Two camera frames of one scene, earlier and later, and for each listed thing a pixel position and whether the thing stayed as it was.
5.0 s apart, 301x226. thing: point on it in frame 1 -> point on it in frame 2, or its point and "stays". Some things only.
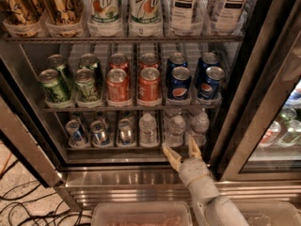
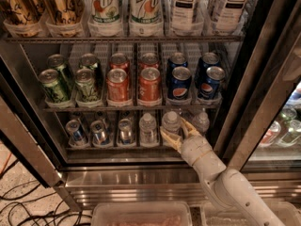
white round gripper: [193, 170] -> [192, 148]
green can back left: [57, 62] stays
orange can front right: [150, 86] stays
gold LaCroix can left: [22, 9] stays
